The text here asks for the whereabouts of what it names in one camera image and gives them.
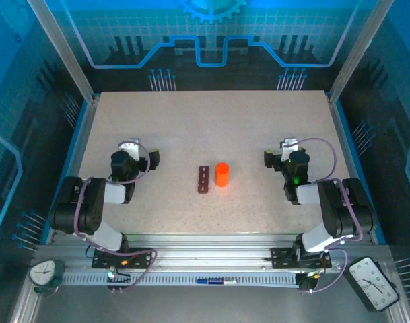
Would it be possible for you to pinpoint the orange pill bottle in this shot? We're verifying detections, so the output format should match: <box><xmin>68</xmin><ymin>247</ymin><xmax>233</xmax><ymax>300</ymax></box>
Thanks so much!
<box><xmin>213</xmin><ymin>161</ymin><xmax>230</xmax><ymax>188</ymax></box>

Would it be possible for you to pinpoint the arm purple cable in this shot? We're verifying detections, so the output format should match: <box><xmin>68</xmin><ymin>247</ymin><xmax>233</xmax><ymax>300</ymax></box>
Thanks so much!
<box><xmin>292</xmin><ymin>137</ymin><xmax>365</xmax><ymax>294</ymax></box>
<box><xmin>73</xmin><ymin>139</ymin><xmax>158</xmax><ymax>294</ymax></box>

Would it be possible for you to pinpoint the grey slotted cable duct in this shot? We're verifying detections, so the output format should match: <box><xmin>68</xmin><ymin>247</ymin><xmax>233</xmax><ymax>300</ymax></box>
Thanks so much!
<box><xmin>61</xmin><ymin>271</ymin><xmax>302</xmax><ymax>287</ymax></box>

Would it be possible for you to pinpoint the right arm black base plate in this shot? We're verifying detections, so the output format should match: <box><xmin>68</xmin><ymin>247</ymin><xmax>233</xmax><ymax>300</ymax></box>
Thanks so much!
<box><xmin>271</xmin><ymin>247</ymin><xmax>332</xmax><ymax>270</ymax></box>

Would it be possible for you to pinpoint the aluminium frame post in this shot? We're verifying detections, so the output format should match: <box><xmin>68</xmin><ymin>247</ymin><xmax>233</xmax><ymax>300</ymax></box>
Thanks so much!
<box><xmin>26</xmin><ymin>0</ymin><xmax>101</xmax><ymax>104</ymax></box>
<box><xmin>325</xmin><ymin>0</ymin><xmax>396</xmax><ymax>104</ymax></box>

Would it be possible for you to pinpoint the blue and white marker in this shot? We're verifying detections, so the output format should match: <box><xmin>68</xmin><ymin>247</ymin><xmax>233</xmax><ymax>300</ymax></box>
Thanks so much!
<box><xmin>196</xmin><ymin>277</ymin><xmax>238</xmax><ymax>286</ymax></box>

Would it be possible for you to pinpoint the round white gauge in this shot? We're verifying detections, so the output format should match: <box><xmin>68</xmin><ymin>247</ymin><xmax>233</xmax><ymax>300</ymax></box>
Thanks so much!
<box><xmin>29</xmin><ymin>258</ymin><xmax>67</xmax><ymax>297</ymax></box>

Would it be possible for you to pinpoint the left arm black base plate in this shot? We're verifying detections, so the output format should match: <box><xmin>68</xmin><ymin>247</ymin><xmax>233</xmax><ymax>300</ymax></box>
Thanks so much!
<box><xmin>92</xmin><ymin>247</ymin><xmax>155</xmax><ymax>270</ymax></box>

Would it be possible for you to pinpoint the black alarm clock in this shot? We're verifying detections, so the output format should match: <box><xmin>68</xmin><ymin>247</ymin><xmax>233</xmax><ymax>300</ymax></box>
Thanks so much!
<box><xmin>342</xmin><ymin>256</ymin><xmax>401</xmax><ymax>312</ymax></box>

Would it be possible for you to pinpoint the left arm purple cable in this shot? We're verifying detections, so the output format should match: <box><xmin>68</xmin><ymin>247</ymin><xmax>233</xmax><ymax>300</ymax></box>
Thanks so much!
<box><xmin>73</xmin><ymin>139</ymin><xmax>158</xmax><ymax>294</ymax></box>

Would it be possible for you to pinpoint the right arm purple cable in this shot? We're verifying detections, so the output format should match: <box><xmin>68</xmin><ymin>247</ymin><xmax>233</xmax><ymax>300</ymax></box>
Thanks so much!
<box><xmin>292</xmin><ymin>137</ymin><xmax>365</xmax><ymax>294</ymax></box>

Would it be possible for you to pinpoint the aluminium base beam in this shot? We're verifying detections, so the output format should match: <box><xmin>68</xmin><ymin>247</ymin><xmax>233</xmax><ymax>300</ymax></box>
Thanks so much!
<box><xmin>34</xmin><ymin>232</ymin><xmax>392</xmax><ymax>274</ymax></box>

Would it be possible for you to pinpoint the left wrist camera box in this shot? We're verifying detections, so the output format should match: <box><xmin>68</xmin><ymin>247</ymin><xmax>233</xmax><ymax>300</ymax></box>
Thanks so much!
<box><xmin>118</xmin><ymin>137</ymin><xmax>141</xmax><ymax>162</ymax></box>

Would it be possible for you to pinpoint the black cable connector box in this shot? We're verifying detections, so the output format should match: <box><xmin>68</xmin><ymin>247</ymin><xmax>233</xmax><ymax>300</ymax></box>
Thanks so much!
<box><xmin>298</xmin><ymin>273</ymin><xmax>319</xmax><ymax>293</ymax></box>

